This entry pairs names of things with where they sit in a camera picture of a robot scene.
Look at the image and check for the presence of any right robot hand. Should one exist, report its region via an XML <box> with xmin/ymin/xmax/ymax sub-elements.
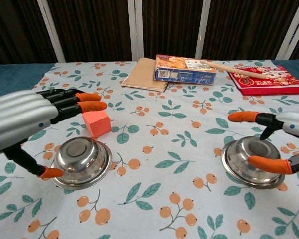
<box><xmin>228</xmin><ymin>111</ymin><xmax>299</xmax><ymax>175</ymax></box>

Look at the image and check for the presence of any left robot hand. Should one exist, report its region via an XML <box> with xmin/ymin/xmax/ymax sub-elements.
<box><xmin>0</xmin><ymin>88</ymin><xmax>108</xmax><ymax>180</ymax></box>

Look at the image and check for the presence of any steel bowl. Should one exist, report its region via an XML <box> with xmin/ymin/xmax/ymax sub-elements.
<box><xmin>51</xmin><ymin>136</ymin><xmax>113</xmax><ymax>191</ymax></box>
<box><xmin>221</xmin><ymin>136</ymin><xmax>292</xmax><ymax>190</ymax></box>

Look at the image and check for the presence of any floral fruit print tablecloth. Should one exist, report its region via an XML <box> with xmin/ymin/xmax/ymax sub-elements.
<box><xmin>0</xmin><ymin>59</ymin><xmax>299</xmax><ymax>239</ymax></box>

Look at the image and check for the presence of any red book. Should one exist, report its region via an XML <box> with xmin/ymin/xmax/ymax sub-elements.
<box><xmin>228</xmin><ymin>65</ymin><xmax>299</xmax><ymax>96</ymax></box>

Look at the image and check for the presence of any orange cube block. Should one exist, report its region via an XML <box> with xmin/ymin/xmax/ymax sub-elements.
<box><xmin>81</xmin><ymin>110</ymin><xmax>112</xmax><ymax>138</ymax></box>

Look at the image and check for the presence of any wooden stick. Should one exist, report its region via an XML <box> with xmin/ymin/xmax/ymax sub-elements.
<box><xmin>200</xmin><ymin>59</ymin><xmax>268</xmax><ymax>80</ymax></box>

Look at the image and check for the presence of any blue orange food box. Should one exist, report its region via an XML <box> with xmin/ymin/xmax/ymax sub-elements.
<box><xmin>153</xmin><ymin>54</ymin><xmax>217</xmax><ymax>86</ymax></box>

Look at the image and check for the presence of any brown spiral notebook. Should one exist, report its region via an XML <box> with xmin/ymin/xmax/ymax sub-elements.
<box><xmin>121</xmin><ymin>57</ymin><xmax>169</xmax><ymax>92</ymax></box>

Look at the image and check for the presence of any white screen frame post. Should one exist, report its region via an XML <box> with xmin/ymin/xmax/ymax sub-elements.
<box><xmin>195</xmin><ymin>0</ymin><xmax>213</xmax><ymax>60</ymax></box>
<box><xmin>36</xmin><ymin>0</ymin><xmax>66</xmax><ymax>63</ymax></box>
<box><xmin>127</xmin><ymin>0</ymin><xmax>144</xmax><ymax>61</ymax></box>
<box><xmin>275</xmin><ymin>0</ymin><xmax>299</xmax><ymax>60</ymax></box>

